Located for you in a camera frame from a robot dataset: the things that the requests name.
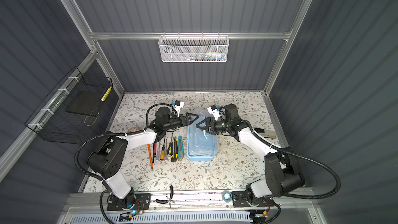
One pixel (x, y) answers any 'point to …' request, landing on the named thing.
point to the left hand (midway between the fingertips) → (197, 117)
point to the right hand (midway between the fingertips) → (201, 129)
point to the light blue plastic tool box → (194, 157)
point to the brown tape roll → (134, 129)
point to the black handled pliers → (169, 200)
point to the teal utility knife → (181, 151)
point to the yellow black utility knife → (174, 150)
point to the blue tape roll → (226, 196)
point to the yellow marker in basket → (105, 94)
